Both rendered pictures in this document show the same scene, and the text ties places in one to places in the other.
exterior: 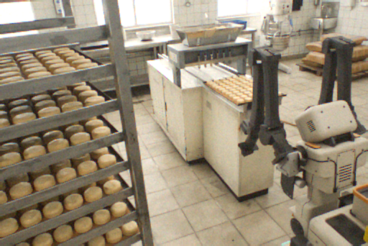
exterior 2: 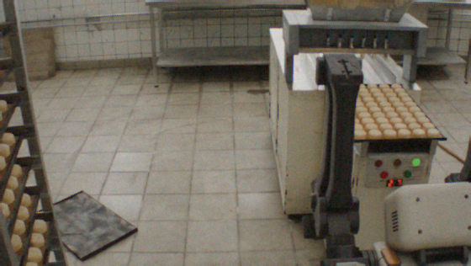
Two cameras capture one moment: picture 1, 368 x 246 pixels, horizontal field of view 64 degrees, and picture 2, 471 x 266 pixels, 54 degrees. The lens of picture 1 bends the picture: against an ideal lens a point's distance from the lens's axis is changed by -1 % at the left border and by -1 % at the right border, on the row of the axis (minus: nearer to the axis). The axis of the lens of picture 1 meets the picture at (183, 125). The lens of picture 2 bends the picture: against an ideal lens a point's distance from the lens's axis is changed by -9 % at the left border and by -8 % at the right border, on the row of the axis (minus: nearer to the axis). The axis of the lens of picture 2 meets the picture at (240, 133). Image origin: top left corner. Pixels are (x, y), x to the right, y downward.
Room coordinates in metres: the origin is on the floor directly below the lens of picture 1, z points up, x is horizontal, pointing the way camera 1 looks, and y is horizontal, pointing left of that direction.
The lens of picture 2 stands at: (0.18, -0.50, 1.75)
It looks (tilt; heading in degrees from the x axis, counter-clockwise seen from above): 26 degrees down; 18
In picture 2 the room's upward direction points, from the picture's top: 1 degrees counter-clockwise
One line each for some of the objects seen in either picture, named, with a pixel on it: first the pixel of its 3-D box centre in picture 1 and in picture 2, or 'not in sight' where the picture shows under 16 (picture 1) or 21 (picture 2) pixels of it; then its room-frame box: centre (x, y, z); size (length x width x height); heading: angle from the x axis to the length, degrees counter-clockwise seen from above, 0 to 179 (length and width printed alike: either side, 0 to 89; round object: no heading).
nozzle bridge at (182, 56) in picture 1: (210, 60); (351, 48); (2.79, -0.30, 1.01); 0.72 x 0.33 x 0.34; 108
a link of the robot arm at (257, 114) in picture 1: (259, 93); (333, 137); (1.35, -0.37, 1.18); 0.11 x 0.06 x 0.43; 109
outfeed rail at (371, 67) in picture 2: (218, 70); (371, 66); (2.94, -0.40, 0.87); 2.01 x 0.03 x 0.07; 18
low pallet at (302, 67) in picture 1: (334, 70); not in sight; (5.43, -2.93, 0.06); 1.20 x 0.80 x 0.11; 22
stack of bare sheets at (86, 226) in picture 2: not in sight; (82, 222); (2.17, 1.14, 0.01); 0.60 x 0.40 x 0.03; 65
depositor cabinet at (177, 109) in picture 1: (194, 103); (330, 114); (3.24, -0.15, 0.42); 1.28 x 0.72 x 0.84; 18
